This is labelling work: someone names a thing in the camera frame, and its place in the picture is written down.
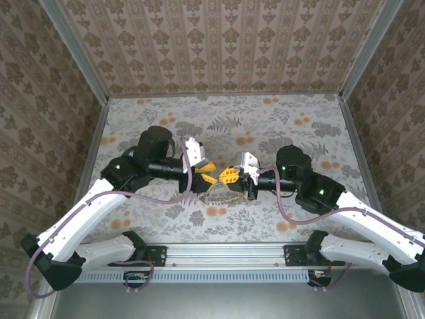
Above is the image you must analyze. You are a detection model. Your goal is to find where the black connector board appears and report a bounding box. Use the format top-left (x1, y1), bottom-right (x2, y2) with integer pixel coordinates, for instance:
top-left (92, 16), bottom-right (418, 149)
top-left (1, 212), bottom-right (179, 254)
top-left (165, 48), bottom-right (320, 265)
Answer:
top-left (123, 270), bottom-right (149, 288)
top-left (307, 269), bottom-right (333, 288)

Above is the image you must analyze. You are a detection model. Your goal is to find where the floral table cover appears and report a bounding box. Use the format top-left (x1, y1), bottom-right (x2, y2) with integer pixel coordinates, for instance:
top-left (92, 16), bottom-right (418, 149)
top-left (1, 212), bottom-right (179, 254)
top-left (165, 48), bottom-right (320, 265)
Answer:
top-left (82, 94), bottom-right (386, 243)

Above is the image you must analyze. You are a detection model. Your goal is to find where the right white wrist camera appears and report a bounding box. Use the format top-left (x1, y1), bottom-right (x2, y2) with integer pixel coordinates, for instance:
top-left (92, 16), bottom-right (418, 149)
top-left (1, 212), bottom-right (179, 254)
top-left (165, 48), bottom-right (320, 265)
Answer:
top-left (236, 152), bottom-right (262, 183)

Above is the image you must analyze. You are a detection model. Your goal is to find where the aluminium table side rail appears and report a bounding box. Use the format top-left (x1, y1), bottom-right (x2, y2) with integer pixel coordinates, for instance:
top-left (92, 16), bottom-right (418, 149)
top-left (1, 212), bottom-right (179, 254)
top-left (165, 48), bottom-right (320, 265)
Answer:
top-left (71, 99), bottom-right (110, 207)
top-left (337, 96), bottom-right (386, 220)

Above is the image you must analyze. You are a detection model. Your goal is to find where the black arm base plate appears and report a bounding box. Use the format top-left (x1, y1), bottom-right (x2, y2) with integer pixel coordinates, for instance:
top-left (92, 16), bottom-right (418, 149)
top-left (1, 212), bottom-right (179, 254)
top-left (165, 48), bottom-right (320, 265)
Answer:
top-left (284, 245), bottom-right (346, 267)
top-left (111, 245), bottom-right (167, 267)

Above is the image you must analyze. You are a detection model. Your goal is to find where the grey metal panel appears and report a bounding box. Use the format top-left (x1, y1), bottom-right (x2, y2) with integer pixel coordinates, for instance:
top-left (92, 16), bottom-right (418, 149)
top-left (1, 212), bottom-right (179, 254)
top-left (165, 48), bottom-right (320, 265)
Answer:
top-left (29, 268), bottom-right (425, 319)

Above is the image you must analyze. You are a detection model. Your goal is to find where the large brown lace keyring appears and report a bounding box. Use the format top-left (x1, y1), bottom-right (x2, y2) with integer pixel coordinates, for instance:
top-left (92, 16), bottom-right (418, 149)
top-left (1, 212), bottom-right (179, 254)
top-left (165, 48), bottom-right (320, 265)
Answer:
top-left (197, 189), bottom-right (250, 207)

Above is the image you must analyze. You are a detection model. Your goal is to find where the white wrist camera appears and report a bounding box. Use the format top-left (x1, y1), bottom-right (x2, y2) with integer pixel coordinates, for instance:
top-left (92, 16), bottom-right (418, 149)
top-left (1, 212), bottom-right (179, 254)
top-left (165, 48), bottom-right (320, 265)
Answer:
top-left (236, 152), bottom-right (262, 183)
top-left (181, 136), bottom-right (207, 169)

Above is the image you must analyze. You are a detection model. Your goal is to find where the white slotted cable duct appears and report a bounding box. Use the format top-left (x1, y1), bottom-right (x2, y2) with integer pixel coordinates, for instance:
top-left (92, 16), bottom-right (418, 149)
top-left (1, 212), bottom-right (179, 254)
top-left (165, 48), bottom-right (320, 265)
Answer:
top-left (78, 269), bottom-right (311, 284)

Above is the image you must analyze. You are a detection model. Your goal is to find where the aluminium mounting rail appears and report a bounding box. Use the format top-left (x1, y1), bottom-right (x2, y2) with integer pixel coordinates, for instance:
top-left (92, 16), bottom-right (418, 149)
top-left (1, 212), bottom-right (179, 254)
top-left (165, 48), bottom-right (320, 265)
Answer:
top-left (78, 242), bottom-right (389, 268)

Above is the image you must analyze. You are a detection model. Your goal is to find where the aluminium frame post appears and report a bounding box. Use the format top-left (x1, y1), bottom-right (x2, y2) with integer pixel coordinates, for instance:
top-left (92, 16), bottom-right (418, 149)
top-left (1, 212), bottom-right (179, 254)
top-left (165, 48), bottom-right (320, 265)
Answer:
top-left (37, 0), bottom-right (110, 104)
top-left (338, 0), bottom-right (406, 100)

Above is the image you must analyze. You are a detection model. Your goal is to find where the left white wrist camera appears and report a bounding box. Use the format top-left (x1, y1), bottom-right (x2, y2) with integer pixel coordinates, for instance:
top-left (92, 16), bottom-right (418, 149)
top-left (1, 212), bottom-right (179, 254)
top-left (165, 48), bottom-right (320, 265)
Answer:
top-left (181, 136), bottom-right (207, 169)

